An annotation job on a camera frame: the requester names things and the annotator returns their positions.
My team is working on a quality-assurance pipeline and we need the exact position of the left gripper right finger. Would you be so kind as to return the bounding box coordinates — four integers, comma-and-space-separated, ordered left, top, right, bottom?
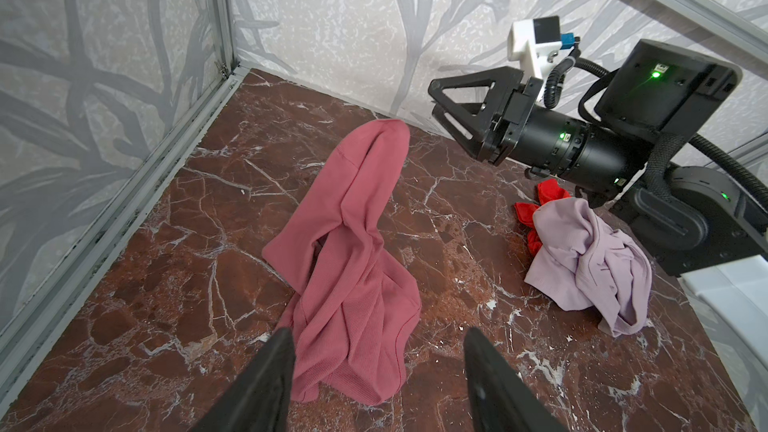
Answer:
463, 327, 566, 432

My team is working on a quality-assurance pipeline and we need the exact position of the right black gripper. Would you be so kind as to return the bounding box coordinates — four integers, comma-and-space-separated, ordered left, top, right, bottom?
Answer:
428, 66, 543, 166

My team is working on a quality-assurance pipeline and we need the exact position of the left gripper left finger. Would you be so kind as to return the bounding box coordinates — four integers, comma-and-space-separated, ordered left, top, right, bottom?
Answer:
192, 328, 296, 431

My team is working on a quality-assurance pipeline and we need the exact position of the dark pink cloth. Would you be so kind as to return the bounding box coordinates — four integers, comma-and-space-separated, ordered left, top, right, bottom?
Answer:
262, 119, 421, 405

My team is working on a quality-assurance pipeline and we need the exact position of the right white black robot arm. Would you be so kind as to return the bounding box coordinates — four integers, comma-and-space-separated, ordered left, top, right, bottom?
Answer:
428, 40, 767, 358

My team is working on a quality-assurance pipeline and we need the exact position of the red cloth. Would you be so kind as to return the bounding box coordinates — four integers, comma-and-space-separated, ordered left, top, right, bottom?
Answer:
513, 178, 572, 258

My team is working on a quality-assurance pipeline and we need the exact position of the light lilac cloth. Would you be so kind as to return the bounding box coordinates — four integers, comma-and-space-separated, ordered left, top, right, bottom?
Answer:
524, 198, 653, 337

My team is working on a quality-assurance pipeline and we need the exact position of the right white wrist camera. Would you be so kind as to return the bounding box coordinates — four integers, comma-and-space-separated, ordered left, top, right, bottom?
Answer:
507, 16, 562, 83

